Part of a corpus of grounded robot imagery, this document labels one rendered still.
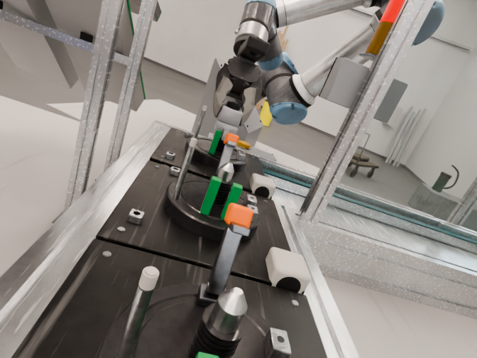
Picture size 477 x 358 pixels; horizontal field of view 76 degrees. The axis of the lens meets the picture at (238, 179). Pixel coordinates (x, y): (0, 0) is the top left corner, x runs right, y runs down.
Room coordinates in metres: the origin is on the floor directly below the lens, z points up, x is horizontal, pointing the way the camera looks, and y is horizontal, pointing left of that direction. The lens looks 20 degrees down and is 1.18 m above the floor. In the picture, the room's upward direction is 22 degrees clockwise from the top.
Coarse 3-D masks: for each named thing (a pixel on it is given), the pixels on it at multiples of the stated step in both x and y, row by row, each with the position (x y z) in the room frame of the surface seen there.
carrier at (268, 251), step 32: (128, 192) 0.36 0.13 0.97; (160, 192) 0.40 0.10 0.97; (192, 192) 0.40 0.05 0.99; (224, 192) 0.39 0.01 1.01; (128, 224) 0.30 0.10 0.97; (160, 224) 0.32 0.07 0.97; (192, 224) 0.33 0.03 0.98; (224, 224) 0.34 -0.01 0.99; (256, 224) 0.38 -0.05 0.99; (192, 256) 0.29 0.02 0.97; (256, 256) 0.33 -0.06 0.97; (288, 256) 0.33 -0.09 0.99; (288, 288) 0.30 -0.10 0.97
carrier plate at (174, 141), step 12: (168, 132) 0.70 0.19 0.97; (180, 132) 0.74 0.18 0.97; (168, 144) 0.61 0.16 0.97; (180, 144) 0.65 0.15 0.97; (156, 156) 0.52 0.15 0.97; (180, 156) 0.57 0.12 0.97; (252, 156) 0.77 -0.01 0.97; (180, 168) 0.52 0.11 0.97; (192, 168) 0.54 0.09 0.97; (204, 168) 0.56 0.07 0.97; (252, 168) 0.68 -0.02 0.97; (240, 180) 0.57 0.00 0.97
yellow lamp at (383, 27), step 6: (378, 24) 0.57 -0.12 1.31; (384, 24) 0.56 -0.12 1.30; (390, 24) 0.55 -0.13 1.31; (378, 30) 0.56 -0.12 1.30; (384, 30) 0.55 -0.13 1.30; (378, 36) 0.56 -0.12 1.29; (384, 36) 0.55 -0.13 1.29; (372, 42) 0.56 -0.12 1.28; (378, 42) 0.55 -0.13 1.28; (372, 48) 0.56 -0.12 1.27; (378, 48) 0.55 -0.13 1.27
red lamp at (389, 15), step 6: (390, 0) 0.57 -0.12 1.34; (396, 0) 0.56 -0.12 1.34; (402, 0) 0.55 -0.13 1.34; (390, 6) 0.56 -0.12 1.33; (396, 6) 0.55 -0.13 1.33; (384, 12) 0.57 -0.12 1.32; (390, 12) 0.56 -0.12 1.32; (396, 12) 0.55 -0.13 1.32; (384, 18) 0.56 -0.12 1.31; (390, 18) 0.55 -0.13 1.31
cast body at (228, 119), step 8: (224, 104) 0.65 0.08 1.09; (232, 104) 0.64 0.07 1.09; (224, 112) 0.62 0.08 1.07; (232, 112) 0.63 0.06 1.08; (240, 112) 0.63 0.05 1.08; (216, 120) 0.66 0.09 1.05; (224, 120) 0.62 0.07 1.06; (232, 120) 0.63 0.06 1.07; (240, 120) 0.63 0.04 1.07; (216, 128) 0.62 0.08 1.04; (224, 128) 0.62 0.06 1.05; (232, 128) 0.62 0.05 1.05; (224, 136) 0.60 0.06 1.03
